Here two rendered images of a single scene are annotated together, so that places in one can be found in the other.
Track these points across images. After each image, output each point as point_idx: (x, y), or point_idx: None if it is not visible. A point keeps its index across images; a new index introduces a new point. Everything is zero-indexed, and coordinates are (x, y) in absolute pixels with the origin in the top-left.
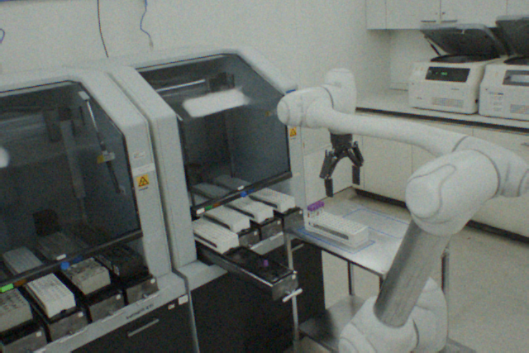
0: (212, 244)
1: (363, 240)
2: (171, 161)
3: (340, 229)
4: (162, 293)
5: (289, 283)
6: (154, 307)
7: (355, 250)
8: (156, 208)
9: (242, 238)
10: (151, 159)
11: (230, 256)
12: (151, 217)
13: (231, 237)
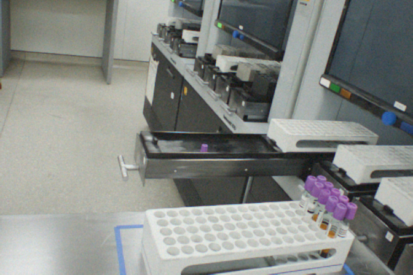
0: (308, 143)
1: (149, 266)
2: None
3: (200, 213)
4: (242, 127)
5: (141, 162)
6: (235, 132)
7: (129, 240)
8: (302, 40)
9: (321, 173)
10: None
11: (257, 142)
12: (294, 46)
13: (283, 129)
